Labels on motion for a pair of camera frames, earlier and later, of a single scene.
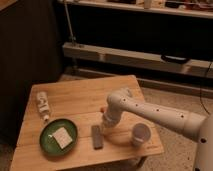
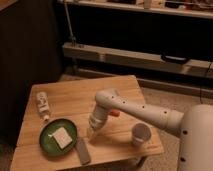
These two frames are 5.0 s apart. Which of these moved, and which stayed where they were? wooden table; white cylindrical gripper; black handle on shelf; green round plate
Moved: white cylindrical gripper
Stayed: wooden table; black handle on shelf; green round plate
